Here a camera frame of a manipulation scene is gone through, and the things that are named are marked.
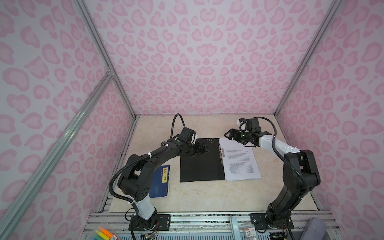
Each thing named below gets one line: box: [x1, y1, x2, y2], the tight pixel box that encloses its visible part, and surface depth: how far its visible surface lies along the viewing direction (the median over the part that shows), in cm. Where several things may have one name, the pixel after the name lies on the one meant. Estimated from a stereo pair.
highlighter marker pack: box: [91, 226, 120, 240], surface depth 70 cm
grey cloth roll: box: [300, 217, 327, 240], surface depth 70 cm
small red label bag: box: [238, 222, 257, 238], surface depth 71 cm
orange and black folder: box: [180, 138, 226, 183], surface depth 92 cm
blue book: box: [149, 165, 170, 198], surface depth 86 cm
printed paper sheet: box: [219, 137, 262, 181], surface depth 95 cm
